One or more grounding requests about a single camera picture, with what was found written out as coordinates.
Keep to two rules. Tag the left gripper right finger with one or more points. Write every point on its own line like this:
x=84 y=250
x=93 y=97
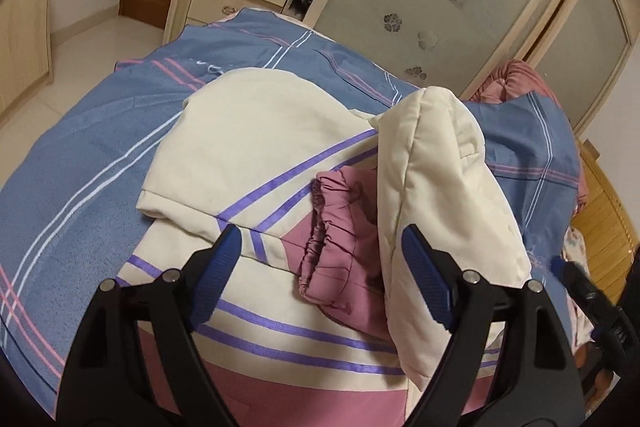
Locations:
x=436 y=274

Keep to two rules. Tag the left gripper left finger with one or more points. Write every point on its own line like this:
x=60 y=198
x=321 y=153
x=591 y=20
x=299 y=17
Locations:
x=215 y=267

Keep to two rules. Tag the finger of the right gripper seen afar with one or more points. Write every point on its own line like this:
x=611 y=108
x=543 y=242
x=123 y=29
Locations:
x=614 y=343

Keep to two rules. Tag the cream and pink hooded jacket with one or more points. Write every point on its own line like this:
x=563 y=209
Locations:
x=322 y=322

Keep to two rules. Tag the floral pillow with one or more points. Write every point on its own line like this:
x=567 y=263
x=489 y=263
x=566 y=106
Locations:
x=574 y=250

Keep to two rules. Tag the blue striped bed sheet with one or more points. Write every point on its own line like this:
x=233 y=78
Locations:
x=69 y=215

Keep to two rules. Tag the light wood shelf cabinet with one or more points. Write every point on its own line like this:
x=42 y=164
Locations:
x=25 y=52

